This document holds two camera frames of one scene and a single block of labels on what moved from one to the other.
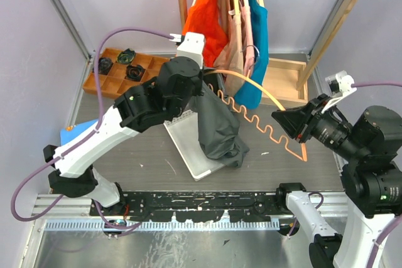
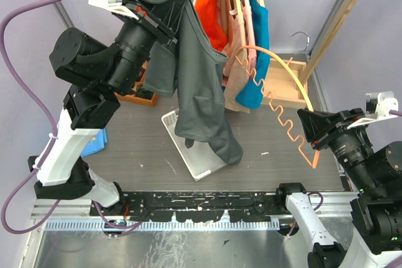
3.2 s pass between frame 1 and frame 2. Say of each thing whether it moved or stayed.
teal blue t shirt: stayed
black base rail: stayed
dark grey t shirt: moved
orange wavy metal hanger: moved
